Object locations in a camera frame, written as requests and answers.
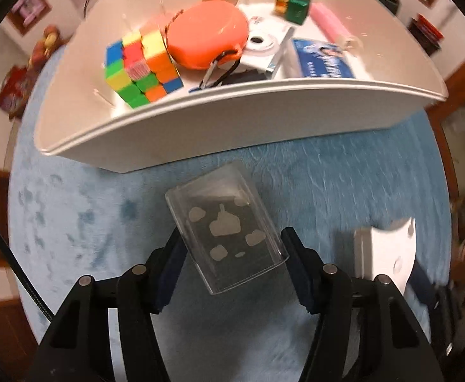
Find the white plastic holder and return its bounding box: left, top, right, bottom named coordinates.
left=354, top=217, right=416, bottom=295

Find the white plastic bin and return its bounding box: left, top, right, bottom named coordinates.
left=33, top=0, right=449, bottom=173

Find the orange round case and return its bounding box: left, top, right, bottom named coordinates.
left=166, top=1, right=251, bottom=90

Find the blue fluffy mat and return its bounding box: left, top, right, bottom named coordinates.
left=7, top=44, right=454, bottom=382

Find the green perfume bottle gold cap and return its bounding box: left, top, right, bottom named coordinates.
left=274, top=0, right=310, bottom=25

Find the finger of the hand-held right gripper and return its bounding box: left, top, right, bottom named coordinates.
left=409, top=262, right=437, bottom=316

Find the clear plastic case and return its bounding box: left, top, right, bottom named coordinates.
left=165, top=161, right=289, bottom=296

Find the red lidded container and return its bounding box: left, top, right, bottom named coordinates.
left=414, top=13, right=444, bottom=41

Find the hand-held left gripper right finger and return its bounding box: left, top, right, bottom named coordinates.
left=281, top=227, right=444, bottom=382

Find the blue card pack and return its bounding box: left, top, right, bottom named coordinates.
left=290, top=38, right=356, bottom=79

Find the white camera print box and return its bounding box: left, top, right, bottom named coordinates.
left=236, top=23, right=297, bottom=79

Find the pink tube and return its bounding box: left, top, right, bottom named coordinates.
left=310, top=3, right=358, bottom=48

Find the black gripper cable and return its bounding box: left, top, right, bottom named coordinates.
left=0, top=211, right=54, bottom=323

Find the dark wicker basket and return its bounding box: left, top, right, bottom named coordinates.
left=407, top=20, right=442, bottom=55

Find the red printed box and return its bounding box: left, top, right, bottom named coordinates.
left=0, top=66, right=36, bottom=120

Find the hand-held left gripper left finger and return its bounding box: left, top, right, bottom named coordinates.
left=37, top=229, right=188, bottom=382

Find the pink dumbbell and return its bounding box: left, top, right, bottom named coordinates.
left=15, top=0, right=45, bottom=17

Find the colourful puzzle cube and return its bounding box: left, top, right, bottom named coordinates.
left=104, top=19, right=184, bottom=110

